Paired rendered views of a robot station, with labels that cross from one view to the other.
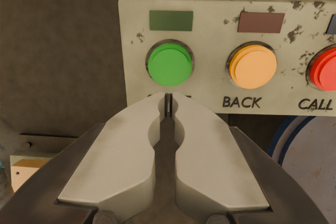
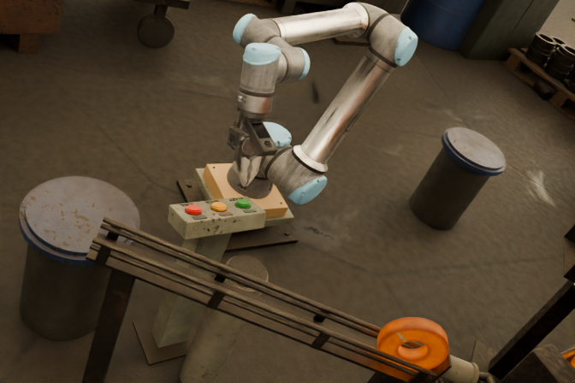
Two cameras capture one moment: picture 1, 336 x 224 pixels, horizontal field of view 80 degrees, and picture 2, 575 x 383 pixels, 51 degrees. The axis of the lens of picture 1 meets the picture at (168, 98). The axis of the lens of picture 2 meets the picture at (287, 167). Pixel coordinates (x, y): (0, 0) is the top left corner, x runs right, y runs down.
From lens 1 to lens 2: 155 cm
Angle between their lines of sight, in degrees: 48
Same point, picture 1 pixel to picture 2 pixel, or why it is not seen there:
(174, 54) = (244, 203)
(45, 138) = (275, 240)
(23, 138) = (293, 238)
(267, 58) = (218, 206)
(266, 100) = (204, 203)
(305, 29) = (210, 215)
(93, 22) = (285, 350)
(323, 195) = (99, 198)
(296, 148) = (131, 220)
